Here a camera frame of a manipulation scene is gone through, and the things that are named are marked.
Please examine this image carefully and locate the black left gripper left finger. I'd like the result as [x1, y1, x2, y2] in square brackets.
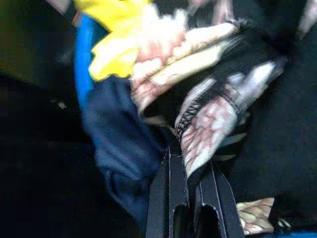
[145, 145, 192, 238]

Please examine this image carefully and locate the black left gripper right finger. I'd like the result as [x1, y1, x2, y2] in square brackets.
[192, 160, 246, 238]

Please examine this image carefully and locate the black floral print garment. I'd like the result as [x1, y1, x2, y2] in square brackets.
[130, 0, 295, 236]

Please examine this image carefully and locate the navy blue garment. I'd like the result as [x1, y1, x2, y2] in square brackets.
[83, 76, 170, 224]

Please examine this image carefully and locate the yellow cloth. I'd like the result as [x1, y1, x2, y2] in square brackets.
[74, 0, 159, 80]

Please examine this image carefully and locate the blue plastic laundry tub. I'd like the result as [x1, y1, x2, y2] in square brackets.
[73, 11, 97, 106]

